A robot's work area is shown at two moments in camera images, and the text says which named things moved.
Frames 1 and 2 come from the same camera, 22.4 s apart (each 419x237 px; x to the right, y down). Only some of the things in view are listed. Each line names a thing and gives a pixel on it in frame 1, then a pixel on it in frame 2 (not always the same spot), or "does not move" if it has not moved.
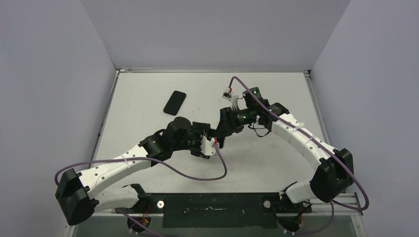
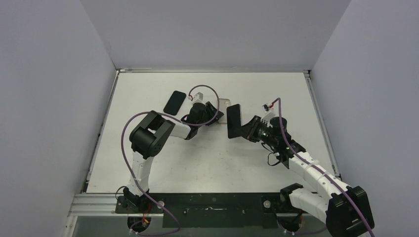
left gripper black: (199, 130) to (211, 110)
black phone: (175, 102) does not move
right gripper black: (226, 118) to (250, 127)
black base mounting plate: (214, 210) does not move
